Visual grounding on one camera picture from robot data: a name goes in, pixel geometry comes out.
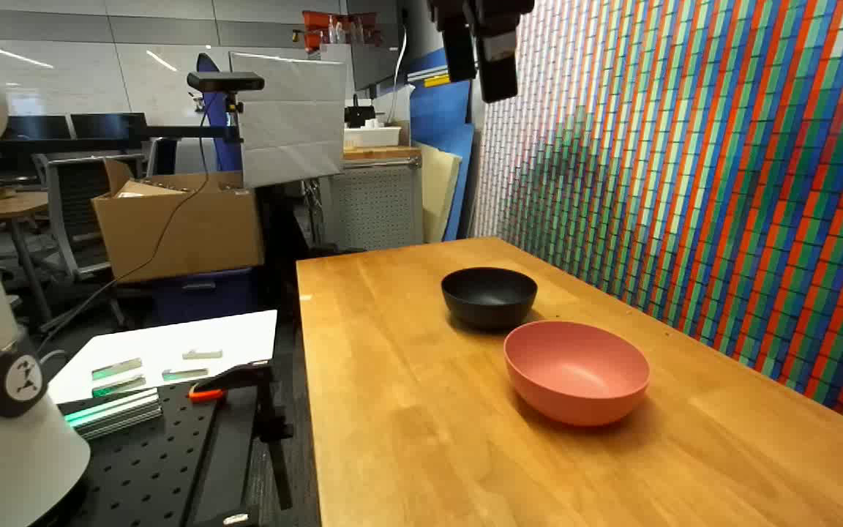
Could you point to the blue foam board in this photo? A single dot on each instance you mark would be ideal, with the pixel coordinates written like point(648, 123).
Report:
point(439, 123)

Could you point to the black perforated breadboard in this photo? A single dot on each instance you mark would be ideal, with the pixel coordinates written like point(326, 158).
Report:
point(145, 460)

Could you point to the orange handled clamp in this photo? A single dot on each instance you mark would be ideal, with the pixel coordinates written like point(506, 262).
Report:
point(231, 379)

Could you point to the cardboard box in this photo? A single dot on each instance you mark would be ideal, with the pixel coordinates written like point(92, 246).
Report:
point(180, 225)

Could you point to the black camera on stand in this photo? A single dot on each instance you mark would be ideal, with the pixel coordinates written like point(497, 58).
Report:
point(224, 82)

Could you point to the white paper sheet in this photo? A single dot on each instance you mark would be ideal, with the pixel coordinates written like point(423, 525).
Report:
point(168, 353)

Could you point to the white panel board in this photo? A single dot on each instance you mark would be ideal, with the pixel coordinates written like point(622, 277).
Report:
point(293, 123)

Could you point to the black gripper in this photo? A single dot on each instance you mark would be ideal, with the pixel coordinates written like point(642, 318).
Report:
point(478, 42)

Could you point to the pink bowl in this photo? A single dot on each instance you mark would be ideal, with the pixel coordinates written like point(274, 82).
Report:
point(575, 372)

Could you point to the black bowl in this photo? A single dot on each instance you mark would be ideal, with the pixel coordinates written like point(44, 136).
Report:
point(490, 296)

